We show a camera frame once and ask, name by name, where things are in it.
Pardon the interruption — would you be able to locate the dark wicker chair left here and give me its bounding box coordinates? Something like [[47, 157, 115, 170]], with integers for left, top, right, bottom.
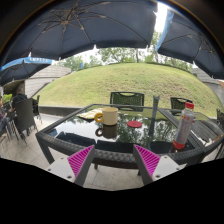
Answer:
[[15, 98, 36, 141]]

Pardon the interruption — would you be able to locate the clear bottle with red cap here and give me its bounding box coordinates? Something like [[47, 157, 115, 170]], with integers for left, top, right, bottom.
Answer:
[[173, 102, 195, 150]]

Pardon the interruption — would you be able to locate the seated person in black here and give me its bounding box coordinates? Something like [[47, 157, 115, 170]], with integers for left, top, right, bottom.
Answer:
[[11, 85, 27, 111]]

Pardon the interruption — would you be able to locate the glass-top wicker table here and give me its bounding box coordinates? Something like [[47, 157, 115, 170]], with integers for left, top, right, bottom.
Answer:
[[35, 103, 206, 177]]

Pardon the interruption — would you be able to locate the red round coaster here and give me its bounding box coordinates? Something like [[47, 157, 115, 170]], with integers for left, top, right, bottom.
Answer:
[[127, 121, 142, 128]]

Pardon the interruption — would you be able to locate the navy patio umbrella left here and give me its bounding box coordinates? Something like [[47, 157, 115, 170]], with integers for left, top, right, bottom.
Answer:
[[0, 57, 52, 86]]

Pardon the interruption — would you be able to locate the umbrella pole at table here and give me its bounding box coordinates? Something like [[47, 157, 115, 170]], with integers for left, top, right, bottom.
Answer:
[[148, 96, 160, 151]]

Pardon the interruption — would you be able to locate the large navy patio umbrella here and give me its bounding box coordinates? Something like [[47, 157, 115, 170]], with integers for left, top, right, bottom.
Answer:
[[0, 0, 158, 65]]

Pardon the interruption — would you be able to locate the dark wicker chair behind table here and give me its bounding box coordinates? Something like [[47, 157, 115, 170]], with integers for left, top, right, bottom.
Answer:
[[110, 91, 144, 112]]

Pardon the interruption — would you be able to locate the cream mug with yellow handle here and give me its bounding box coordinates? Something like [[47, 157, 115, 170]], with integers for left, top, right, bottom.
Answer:
[[94, 107, 118, 126]]

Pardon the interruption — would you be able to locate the dark wicker chair right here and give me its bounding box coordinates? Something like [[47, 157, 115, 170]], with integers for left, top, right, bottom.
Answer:
[[170, 97, 191, 110]]

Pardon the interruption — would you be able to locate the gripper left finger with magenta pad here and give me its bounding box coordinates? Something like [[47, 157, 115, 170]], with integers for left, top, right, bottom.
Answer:
[[46, 145, 95, 186]]

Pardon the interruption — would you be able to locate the neighbouring wooden slat table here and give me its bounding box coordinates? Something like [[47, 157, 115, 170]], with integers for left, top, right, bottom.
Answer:
[[159, 107, 224, 160]]

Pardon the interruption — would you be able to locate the navy patio umbrella right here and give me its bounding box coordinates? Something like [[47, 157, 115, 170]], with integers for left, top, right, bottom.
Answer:
[[156, 9, 224, 79]]

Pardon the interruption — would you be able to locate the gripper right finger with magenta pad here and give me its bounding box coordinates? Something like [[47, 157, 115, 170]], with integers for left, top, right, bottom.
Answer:
[[133, 145, 181, 185]]

